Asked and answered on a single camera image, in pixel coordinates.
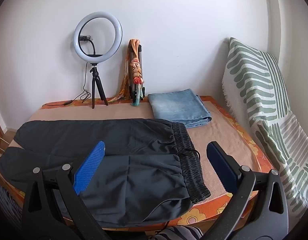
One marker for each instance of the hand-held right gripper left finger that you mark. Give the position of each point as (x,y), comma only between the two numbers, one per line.
(90,165)

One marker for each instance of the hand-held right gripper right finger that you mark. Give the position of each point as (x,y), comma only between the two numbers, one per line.
(225,170)

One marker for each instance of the dark grey pants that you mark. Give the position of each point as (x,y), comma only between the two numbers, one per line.
(134,180)

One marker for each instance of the beige blanket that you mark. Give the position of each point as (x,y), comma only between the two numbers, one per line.
(218,135)

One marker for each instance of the folded blue jeans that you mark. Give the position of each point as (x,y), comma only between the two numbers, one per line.
(176,105)

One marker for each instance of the orange patterned scarf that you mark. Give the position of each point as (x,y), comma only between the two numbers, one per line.
(122,90)

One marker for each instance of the green and white striped throw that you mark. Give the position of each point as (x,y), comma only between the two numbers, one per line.
(256,80)

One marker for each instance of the orange and teal figurine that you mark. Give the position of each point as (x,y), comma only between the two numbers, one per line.
(137,80)

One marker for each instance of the folded grey tripod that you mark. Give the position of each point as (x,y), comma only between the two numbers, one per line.
(140,55)

